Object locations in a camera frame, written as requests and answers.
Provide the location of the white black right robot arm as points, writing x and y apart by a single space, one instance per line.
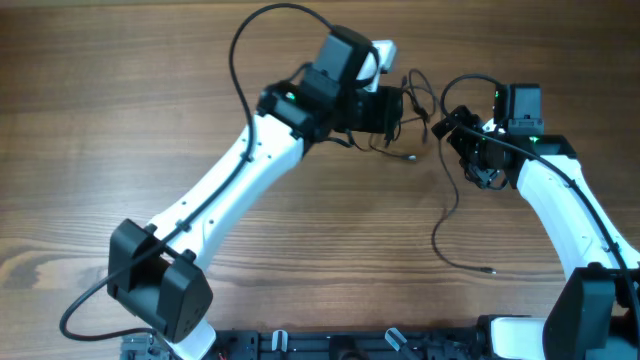
596 315

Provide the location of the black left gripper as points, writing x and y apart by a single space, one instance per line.
388 111

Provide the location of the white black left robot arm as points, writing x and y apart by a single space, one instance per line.
157 271

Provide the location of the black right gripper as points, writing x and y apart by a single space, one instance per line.
451 125

